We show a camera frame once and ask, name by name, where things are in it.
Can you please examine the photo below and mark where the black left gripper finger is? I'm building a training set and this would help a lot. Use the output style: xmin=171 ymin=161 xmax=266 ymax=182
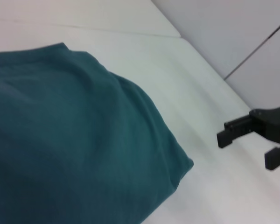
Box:
xmin=216 ymin=114 xmax=266 ymax=149
xmin=264 ymin=143 xmax=280 ymax=171

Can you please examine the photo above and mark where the teal blue shirt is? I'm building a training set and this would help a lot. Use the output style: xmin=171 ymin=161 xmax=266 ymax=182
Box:
xmin=0 ymin=42 xmax=195 ymax=224

